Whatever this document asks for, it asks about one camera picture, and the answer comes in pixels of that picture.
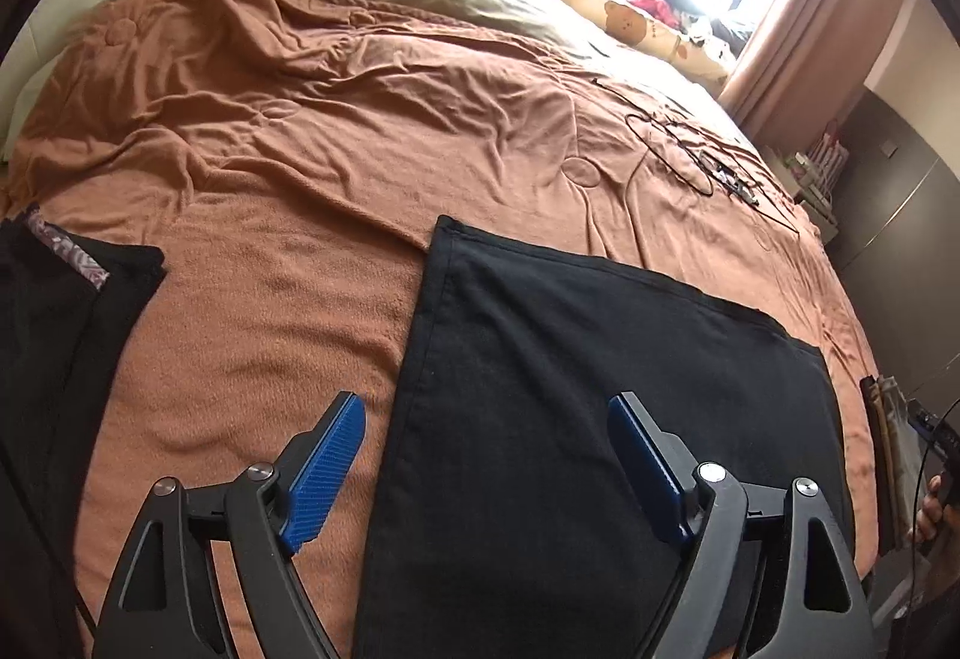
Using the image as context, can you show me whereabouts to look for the folded grey shirt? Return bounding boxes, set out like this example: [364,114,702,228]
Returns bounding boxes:
[878,376,921,549]

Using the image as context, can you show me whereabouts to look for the bear print long pillow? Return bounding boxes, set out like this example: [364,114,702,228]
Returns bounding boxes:
[562,0,736,97]

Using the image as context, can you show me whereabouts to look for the black clothes pile left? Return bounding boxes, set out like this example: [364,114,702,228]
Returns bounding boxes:
[2,207,166,657]

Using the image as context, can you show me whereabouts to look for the black printed t-shirt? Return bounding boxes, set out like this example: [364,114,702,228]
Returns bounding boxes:
[353,217,856,657]

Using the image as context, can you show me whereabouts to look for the dark wood wardrobe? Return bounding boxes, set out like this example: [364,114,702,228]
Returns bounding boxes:
[828,90,960,412]

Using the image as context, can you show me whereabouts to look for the black cables on bed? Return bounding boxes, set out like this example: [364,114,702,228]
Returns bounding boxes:
[590,75,801,236]

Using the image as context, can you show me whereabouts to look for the white bedside cabinet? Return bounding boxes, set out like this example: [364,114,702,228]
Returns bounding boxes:
[760,147,839,244]

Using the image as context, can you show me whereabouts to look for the brown bed blanket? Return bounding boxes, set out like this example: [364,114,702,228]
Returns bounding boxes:
[2,0,878,657]

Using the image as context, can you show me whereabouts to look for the person's right hand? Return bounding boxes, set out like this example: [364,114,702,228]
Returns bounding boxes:
[910,472,958,544]

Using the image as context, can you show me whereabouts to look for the striped bag on cabinet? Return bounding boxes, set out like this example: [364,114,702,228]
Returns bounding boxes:
[805,119,850,196]

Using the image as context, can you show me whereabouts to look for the pink right curtain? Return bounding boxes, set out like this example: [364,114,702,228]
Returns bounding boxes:
[719,0,903,155]

